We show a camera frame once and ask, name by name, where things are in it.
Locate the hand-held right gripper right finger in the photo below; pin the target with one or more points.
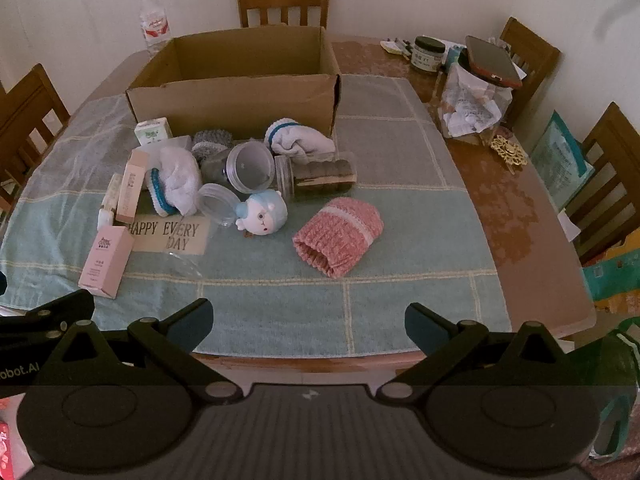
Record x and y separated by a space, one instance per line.
425 325

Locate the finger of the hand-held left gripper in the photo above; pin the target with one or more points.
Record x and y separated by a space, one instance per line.
70 305

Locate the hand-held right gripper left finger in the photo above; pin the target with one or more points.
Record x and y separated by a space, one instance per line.
197 316

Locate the pink box dark label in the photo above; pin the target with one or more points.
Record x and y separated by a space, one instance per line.
105 262

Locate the blue white sheep toy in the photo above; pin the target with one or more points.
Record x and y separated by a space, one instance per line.
262 212

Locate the pink knitted sock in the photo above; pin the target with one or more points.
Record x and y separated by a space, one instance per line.
340 235

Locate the long pink box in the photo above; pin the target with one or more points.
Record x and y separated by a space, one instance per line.
132 185

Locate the white sock blue stripe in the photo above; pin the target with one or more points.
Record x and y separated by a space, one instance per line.
300 137
175 180

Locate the clear plastic jar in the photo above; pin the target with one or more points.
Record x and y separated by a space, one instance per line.
247 167

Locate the grey knitted sock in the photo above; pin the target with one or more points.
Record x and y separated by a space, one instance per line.
212 142

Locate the clear jar with dark cloth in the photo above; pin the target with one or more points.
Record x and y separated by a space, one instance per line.
325 175

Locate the small white green box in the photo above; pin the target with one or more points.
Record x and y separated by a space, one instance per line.
152 132

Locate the large cardboard box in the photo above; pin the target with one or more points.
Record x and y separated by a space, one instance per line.
235 95

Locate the red pink packet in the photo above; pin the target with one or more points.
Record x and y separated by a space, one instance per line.
10 440

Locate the green grey checked towel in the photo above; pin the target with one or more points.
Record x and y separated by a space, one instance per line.
400 240

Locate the small white packet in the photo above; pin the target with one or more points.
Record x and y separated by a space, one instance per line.
105 218

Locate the clear jar lid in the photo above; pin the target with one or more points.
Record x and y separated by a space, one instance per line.
217 205

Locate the gold snowflake ornament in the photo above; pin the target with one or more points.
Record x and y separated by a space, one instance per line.
507 150

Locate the colourful bag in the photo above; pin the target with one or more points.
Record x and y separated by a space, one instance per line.
615 280

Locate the teal paper bag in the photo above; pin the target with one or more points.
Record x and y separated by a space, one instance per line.
560 155

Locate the dark lidded jar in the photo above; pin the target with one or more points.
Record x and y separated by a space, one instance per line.
428 55

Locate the light blue container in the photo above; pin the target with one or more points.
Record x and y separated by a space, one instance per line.
455 56

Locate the phone in red case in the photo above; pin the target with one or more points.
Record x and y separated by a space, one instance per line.
492 60

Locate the clear water bottle red label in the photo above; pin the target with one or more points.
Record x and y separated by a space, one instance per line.
154 22

